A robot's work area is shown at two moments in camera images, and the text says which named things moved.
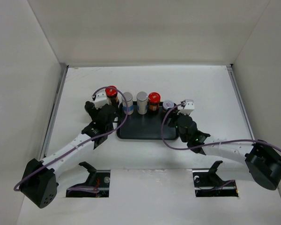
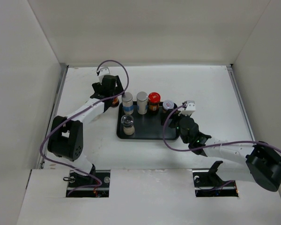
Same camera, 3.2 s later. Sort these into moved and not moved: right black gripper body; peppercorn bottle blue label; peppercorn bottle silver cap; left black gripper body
Moved: left black gripper body
Not moved: peppercorn bottle silver cap; peppercorn bottle blue label; right black gripper body
